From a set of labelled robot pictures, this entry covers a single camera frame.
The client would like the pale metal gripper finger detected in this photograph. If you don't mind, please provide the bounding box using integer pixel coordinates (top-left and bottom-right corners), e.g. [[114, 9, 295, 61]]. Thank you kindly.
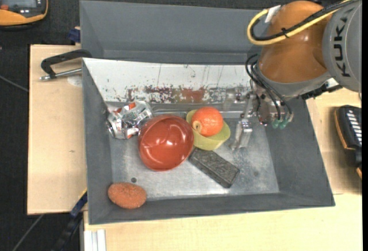
[[240, 119, 254, 149], [229, 120, 246, 151]]

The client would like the yellow-green plastic cup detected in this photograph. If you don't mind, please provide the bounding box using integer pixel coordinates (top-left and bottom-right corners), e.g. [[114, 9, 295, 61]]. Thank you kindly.
[[186, 109, 232, 151]]

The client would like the orange fruit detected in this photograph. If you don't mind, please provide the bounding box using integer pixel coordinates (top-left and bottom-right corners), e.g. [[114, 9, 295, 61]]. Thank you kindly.
[[191, 106, 225, 138]]

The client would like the dark green flat block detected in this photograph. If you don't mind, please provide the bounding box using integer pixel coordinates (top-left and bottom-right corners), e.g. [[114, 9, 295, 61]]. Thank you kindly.
[[187, 148, 241, 189]]

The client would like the red plastic bowl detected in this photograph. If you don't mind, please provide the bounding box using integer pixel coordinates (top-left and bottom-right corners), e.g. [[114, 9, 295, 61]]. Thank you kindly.
[[137, 114, 195, 172]]

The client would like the crushed silver can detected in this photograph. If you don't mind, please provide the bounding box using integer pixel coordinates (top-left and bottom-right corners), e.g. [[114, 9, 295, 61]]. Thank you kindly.
[[105, 101, 155, 140]]

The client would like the grey metal bin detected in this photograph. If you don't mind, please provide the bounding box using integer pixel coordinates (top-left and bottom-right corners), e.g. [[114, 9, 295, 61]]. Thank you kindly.
[[79, 0, 336, 225]]

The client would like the orange oval sponge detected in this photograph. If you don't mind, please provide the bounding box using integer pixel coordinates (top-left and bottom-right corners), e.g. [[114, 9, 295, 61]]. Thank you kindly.
[[107, 181, 148, 210]]

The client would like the pale wood board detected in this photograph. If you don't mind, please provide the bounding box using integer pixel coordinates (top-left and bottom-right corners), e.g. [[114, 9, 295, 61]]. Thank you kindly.
[[26, 44, 89, 215]]

